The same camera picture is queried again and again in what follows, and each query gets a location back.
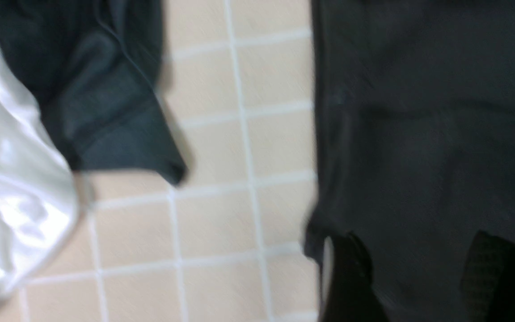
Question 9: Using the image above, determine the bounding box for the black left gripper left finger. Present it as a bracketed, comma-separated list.
[322, 234, 388, 322]

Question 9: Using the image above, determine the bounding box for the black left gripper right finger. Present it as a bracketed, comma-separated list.
[460, 232, 515, 322]

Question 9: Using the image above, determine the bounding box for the dark gray long-sleeve shirt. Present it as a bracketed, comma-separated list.
[304, 0, 515, 322]

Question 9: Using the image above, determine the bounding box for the beige grid-pattern table mat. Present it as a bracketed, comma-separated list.
[0, 0, 317, 322]

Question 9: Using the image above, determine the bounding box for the white garment in pile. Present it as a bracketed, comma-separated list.
[0, 51, 79, 302]

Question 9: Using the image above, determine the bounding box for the dark gray garment in pile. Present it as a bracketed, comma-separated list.
[0, 0, 187, 185]

